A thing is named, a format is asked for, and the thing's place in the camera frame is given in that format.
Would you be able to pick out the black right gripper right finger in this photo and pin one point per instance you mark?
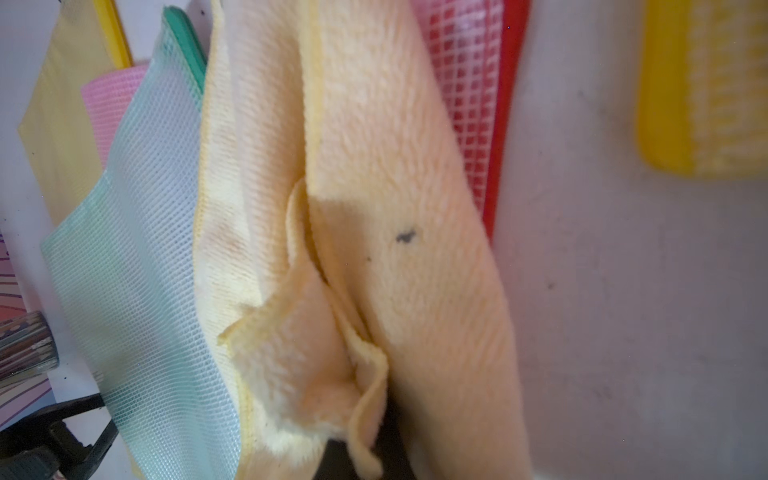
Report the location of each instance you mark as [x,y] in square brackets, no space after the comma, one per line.
[389,447]

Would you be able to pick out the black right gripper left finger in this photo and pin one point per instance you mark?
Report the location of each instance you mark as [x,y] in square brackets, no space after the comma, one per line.
[336,463]

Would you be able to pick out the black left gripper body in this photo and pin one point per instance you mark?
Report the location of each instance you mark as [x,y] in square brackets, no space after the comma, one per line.
[41,445]

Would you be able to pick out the yellow microfiber cloth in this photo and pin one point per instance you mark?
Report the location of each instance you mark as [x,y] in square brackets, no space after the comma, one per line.
[340,263]

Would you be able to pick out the clear mesh document bag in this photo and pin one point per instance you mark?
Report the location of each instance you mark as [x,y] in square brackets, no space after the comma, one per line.
[121,267]

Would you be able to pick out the pale yellow document bag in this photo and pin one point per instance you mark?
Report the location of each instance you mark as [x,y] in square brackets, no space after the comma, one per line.
[87,42]

